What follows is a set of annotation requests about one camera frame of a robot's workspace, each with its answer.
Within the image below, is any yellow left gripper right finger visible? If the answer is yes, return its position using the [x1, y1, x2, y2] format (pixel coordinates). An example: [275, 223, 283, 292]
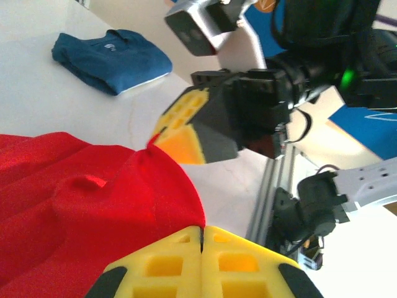
[200, 225, 325, 298]

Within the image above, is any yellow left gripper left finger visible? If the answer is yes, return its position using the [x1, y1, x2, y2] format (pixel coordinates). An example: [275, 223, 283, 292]
[84, 225, 203, 298]

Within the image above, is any red t-shirt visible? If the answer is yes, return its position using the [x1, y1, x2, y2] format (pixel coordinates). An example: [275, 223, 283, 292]
[0, 132, 207, 298]

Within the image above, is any folded blue t-shirt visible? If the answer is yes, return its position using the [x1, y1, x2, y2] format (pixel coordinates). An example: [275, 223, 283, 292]
[51, 29, 173, 96]

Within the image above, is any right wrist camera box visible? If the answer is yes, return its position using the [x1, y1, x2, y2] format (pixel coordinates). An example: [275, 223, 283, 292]
[163, 0, 251, 57]

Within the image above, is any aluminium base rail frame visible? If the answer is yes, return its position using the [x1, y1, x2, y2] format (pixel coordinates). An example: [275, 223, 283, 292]
[246, 143, 301, 249]

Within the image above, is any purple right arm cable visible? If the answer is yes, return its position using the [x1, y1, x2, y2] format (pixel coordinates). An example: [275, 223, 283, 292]
[375, 12, 397, 27]

